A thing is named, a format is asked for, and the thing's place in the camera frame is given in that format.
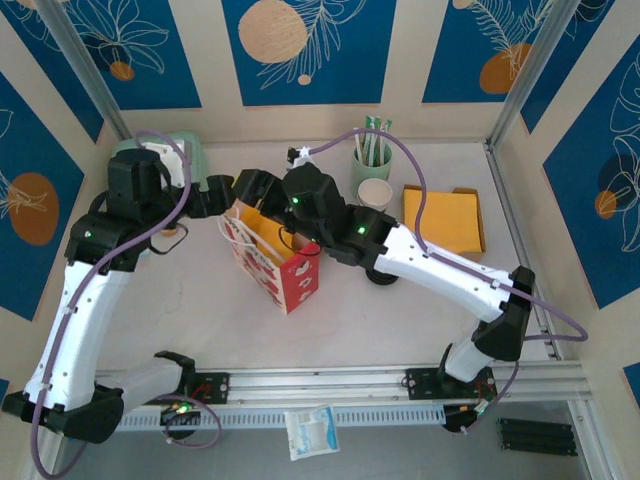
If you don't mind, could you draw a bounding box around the red white paper gift bag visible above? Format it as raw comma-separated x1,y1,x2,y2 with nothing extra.
217,197,321,316

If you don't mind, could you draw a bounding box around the stack of yellow napkins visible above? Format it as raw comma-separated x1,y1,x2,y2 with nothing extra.
402,183,489,257

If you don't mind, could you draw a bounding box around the green cylindrical holder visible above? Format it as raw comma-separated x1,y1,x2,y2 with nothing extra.
351,147,394,191

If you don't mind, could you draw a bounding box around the black paper cup stack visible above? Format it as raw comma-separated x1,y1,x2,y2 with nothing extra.
357,178,394,211

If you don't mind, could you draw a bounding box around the black cup lid stack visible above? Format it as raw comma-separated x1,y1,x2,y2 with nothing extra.
367,269,401,289

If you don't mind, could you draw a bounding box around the black base electronics module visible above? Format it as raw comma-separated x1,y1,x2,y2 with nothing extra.
158,398,203,427
442,394,497,436

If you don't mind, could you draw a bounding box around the white blue sachet packet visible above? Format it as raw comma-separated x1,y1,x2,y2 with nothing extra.
283,403,341,462

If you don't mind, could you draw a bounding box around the black bar bundle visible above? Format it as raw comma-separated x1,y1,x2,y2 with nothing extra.
496,417,579,457

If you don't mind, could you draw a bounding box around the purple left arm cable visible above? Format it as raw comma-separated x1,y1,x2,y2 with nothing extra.
30,129,222,479

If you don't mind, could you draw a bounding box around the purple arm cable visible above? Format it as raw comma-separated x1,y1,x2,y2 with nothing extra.
30,129,222,479
308,130,589,436

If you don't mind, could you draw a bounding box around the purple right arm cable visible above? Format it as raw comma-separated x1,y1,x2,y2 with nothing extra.
308,130,589,436

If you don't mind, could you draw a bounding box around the aluminium frame post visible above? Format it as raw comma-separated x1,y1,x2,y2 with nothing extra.
485,0,585,151
35,0,134,143

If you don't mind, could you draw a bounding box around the aluminium table edge rail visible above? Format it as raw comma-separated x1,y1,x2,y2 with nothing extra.
485,142,566,362

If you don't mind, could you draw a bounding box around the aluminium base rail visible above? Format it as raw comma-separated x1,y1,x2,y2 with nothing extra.
94,366,586,416

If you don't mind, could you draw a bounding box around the grey slotted cable duct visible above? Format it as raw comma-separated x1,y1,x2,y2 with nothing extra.
122,404,447,432

